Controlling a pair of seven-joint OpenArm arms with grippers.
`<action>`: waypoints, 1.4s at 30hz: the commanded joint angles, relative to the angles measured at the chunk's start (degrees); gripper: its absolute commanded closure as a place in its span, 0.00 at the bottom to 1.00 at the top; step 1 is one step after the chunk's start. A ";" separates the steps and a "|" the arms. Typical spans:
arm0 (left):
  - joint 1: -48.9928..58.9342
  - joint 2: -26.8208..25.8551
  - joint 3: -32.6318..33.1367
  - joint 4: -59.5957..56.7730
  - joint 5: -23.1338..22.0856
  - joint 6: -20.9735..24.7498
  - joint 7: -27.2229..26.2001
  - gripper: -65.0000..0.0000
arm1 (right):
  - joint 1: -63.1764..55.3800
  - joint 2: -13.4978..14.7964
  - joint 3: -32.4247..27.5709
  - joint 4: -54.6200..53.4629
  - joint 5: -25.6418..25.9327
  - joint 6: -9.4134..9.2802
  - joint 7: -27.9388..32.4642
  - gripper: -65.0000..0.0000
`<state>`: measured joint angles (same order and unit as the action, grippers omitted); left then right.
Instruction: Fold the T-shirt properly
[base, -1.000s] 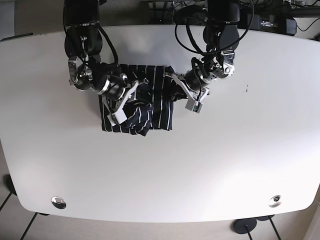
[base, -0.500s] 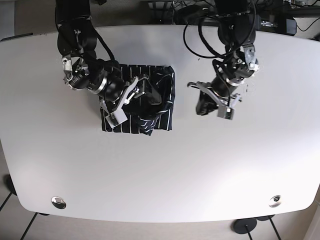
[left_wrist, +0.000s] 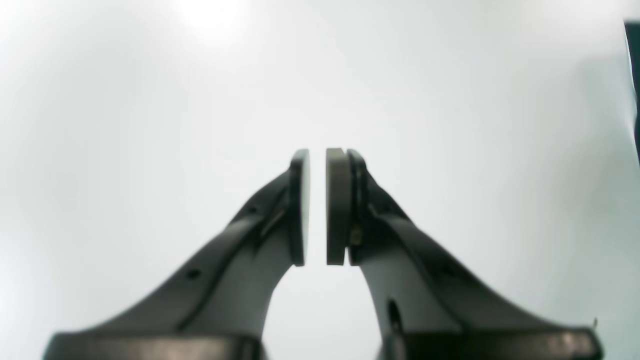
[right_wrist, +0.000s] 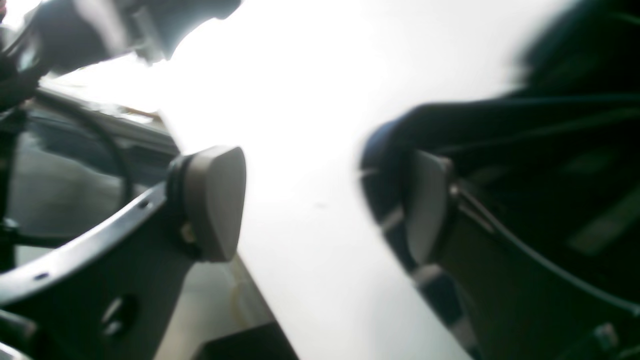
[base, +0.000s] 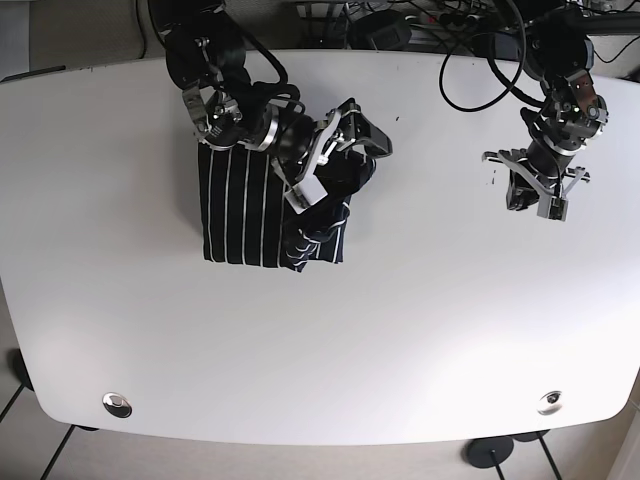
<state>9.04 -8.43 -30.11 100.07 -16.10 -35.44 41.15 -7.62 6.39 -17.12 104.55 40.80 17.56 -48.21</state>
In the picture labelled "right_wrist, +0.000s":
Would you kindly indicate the navy white striped T-shirt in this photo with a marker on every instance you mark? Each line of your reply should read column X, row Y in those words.
column 556, row 161

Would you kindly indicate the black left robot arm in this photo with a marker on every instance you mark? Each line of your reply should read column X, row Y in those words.
column 72, row 34

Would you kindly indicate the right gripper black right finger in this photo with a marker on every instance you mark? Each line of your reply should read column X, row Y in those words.
column 521, row 305

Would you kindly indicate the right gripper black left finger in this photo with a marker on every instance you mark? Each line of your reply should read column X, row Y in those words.
column 111, row 293

